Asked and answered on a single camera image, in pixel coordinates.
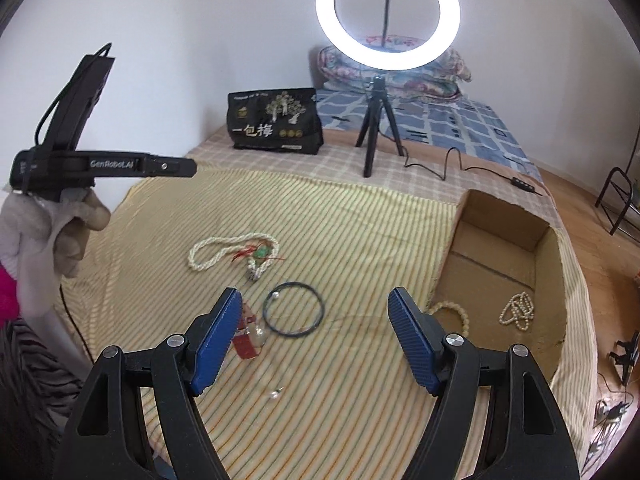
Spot beige checked sheet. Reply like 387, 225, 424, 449
185, 127, 560, 211

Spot cardboard box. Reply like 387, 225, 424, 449
422, 188, 569, 382

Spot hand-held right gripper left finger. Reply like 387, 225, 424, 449
52, 287, 244, 480

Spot small black floor tripod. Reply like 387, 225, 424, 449
607, 329, 640, 387

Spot blue plaid bedsheet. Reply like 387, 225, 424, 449
315, 87, 544, 182

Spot cream beaded bracelet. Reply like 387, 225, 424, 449
429, 301, 471, 339

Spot white ring light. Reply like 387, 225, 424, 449
315, 0, 461, 70

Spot red watch strap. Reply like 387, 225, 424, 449
231, 300, 268, 361

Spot black printed bag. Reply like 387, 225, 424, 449
227, 87, 325, 156

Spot small pearl bracelet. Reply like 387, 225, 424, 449
497, 292, 536, 332

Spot black ring light cable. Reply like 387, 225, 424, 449
402, 147, 521, 186

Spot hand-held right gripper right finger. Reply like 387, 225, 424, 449
388, 287, 581, 480

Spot black clothes rack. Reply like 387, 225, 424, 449
594, 125, 640, 237

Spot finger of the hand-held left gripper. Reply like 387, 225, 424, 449
144, 154, 198, 179

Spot twisted pearl necklace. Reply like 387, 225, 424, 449
188, 232, 280, 282

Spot black cable controller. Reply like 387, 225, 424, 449
509, 176, 544, 197

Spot folded floral quilt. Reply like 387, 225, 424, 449
317, 34, 474, 102

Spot black bangle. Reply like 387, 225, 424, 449
263, 282, 327, 339

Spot yellow striped blanket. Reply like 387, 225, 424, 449
60, 164, 601, 480

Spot floor cables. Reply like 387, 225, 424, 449
589, 374, 633, 463

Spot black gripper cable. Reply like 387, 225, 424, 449
36, 42, 113, 363

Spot dark striped cloth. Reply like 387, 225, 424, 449
0, 317, 90, 480

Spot person's left hand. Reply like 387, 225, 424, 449
0, 187, 112, 291

